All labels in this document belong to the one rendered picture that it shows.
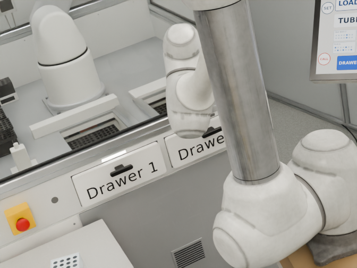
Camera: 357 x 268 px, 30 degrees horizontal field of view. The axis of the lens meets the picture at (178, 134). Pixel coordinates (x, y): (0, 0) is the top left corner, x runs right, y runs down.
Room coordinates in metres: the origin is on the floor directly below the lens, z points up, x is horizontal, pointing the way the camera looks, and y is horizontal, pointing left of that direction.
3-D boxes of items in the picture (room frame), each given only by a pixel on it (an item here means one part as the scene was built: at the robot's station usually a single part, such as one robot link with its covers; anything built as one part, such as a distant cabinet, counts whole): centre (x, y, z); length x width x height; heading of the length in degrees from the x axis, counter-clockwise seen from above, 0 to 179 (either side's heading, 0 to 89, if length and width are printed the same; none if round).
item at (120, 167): (1.80, 0.20, 0.91); 0.07 x 0.04 x 0.01; 107
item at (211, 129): (1.89, -0.10, 0.91); 0.07 x 0.04 x 0.01; 107
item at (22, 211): (1.72, 0.52, 0.88); 0.07 x 0.05 x 0.07; 107
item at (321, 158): (1.28, -0.30, 1.02); 0.18 x 0.16 x 0.22; 119
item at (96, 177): (1.83, 0.21, 0.87); 0.29 x 0.02 x 0.11; 107
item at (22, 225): (1.68, 0.51, 0.88); 0.04 x 0.03 x 0.04; 107
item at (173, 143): (1.92, -0.09, 0.87); 0.29 x 0.02 x 0.11; 107
